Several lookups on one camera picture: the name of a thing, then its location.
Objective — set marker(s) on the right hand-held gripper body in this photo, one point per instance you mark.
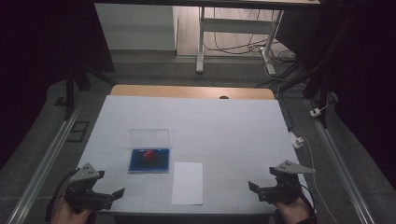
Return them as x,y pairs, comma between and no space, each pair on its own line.
286,188

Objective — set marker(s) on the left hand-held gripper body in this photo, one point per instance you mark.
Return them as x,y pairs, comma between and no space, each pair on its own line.
81,175

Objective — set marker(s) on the blue ink pad box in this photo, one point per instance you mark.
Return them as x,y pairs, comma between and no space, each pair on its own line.
157,165

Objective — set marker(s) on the red stamp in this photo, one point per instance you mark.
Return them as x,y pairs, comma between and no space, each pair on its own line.
149,154

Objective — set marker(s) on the person's right hand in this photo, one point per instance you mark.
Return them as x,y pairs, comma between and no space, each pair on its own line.
292,213

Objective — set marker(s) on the person's left hand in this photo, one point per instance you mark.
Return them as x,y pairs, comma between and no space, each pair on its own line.
67,216

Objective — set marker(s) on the white paper sheet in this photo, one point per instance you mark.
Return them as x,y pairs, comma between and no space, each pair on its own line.
187,186

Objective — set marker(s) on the white table cover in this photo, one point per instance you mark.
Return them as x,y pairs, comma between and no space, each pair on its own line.
218,130

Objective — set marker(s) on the small white plug adapter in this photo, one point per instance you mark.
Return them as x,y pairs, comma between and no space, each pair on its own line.
315,112

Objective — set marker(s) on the black metal stand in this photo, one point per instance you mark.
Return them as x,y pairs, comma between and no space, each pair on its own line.
70,90
317,81

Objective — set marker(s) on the dark table grommet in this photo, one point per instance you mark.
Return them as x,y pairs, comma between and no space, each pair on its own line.
223,97

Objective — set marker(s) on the white cabinet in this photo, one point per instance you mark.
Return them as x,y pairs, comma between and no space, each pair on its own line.
137,28

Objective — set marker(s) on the aluminium rail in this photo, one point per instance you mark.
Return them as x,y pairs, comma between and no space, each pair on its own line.
46,161
339,155

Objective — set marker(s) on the black floor frame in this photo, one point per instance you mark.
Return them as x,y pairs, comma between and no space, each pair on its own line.
77,131

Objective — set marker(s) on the white desk frame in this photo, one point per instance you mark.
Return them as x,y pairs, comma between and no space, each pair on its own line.
236,26

